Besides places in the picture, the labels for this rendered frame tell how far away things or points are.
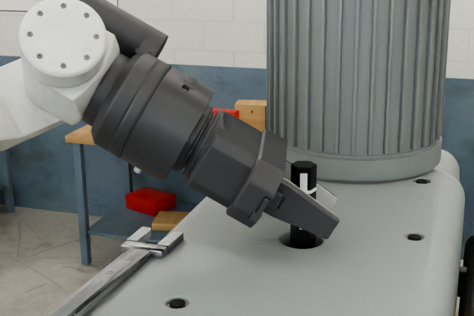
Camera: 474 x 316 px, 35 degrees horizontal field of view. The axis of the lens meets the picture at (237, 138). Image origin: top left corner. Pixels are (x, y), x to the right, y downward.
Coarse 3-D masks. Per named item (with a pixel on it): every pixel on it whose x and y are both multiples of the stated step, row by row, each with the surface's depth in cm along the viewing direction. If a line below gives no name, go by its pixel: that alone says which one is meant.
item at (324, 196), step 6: (288, 162) 66; (288, 168) 66; (288, 174) 66; (288, 180) 66; (318, 186) 66; (318, 192) 66; (324, 192) 66; (330, 192) 67; (318, 198) 67; (324, 198) 67; (330, 198) 67; (336, 198) 67; (324, 204) 67; (330, 204) 67
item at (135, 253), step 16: (128, 240) 64; (144, 240) 65; (176, 240) 64; (128, 256) 61; (144, 256) 61; (160, 256) 62; (112, 272) 58; (128, 272) 59; (80, 288) 56; (96, 288) 56; (112, 288) 57; (64, 304) 53; (80, 304) 53; (96, 304) 55
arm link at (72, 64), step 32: (64, 0) 58; (96, 0) 64; (32, 32) 57; (64, 32) 57; (96, 32) 58; (128, 32) 63; (160, 32) 65; (32, 64) 56; (64, 64) 57; (96, 64) 58; (128, 64) 61; (160, 64) 62; (32, 96) 64; (64, 96) 59; (96, 96) 60; (128, 96) 59; (96, 128) 61; (128, 128) 60
